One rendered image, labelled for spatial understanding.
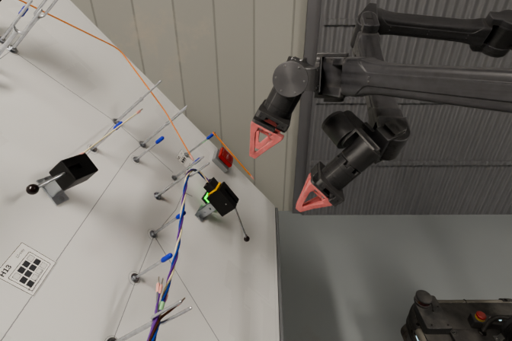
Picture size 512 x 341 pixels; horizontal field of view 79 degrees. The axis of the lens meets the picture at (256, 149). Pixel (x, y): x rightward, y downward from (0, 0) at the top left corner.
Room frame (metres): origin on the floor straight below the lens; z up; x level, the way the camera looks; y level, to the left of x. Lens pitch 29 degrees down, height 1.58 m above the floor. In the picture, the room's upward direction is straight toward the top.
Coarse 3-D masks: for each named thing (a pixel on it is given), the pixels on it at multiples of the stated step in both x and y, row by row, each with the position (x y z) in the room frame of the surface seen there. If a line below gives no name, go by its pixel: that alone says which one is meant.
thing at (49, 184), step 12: (84, 156) 0.39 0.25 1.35; (60, 168) 0.36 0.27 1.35; (72, 168) 0.37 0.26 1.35; (84, 168) 0.37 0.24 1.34; (96, 168) 0.39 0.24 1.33; (48, 180) 0.33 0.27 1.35; (60, 180) 0.35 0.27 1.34; (72, 180) 0.35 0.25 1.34; (84, 180) 0.38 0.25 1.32; (36, 192) 0.31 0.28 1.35; (48, 192) 0.37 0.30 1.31; (60, 192) 0.37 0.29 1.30
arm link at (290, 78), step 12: (276, 72) 0.49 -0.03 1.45; (288, 72) 0.49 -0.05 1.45; (300, 72) 0.48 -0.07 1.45; (312, 72) 0.48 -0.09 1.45; (276, 84) 0.49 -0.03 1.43; (288, 84) 0.49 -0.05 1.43; (300, 84) 0.48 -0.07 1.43; (312, 84) 0.48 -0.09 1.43; (288, 96) 0.48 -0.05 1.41; (324, 96) 0.54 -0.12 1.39
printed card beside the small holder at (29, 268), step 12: (12, 252) 0.27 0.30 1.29; (24, 252) 0.28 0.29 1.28; (36, 252) 0.28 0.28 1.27; (12, 264) 0.26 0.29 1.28; (24, 264) 0.26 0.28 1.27; (36, 264) 0.27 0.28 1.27; (48, 264) 0.28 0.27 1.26; (0, 276) 0.24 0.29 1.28; (12, 276) 0.25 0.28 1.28; (24, 276) 0.25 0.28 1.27; (36, 276) 0.26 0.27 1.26; (24, 288) 0.24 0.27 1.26; (36, 288) 0.25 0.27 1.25
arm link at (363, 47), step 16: (368, 16) 0.89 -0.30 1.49; (368, 32) 0.86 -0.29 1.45; (352, 48) 0.94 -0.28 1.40; (368, 48) 0.81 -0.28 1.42; (368, 96) 0.68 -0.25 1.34; (384, 96) 0.65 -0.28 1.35; (368, 112) 0.66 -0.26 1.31; (384, 112) 0.60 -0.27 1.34; (400, 112) 0.60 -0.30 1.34; (400, 144) 0.53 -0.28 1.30; (384, 160) 0.56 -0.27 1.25
